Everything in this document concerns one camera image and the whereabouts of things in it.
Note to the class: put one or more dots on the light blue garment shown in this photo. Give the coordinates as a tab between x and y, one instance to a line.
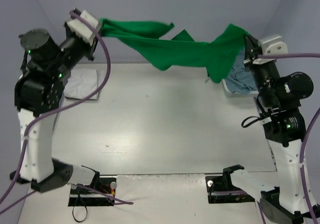
238	75

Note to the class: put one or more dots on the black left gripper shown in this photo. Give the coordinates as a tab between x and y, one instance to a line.
89	49

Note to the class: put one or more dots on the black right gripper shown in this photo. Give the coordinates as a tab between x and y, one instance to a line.
252	52

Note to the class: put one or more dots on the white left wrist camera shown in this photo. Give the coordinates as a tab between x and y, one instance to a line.
81	30

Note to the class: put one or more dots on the white t shirt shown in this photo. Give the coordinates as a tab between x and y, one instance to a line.
81	83

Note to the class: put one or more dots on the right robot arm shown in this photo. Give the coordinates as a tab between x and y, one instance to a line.
279	99

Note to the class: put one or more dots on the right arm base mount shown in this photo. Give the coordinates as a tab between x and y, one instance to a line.
220	189

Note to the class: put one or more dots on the white laundry basket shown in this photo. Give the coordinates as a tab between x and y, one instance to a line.
234	90

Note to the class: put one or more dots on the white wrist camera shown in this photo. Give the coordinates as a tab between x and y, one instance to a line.
81	30
272	45

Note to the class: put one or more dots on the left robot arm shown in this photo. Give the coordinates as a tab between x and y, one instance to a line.
38	91

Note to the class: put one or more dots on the green t shirt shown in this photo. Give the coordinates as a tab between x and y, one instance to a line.
145	37

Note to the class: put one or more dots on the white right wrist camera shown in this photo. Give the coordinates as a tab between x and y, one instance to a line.
272	45

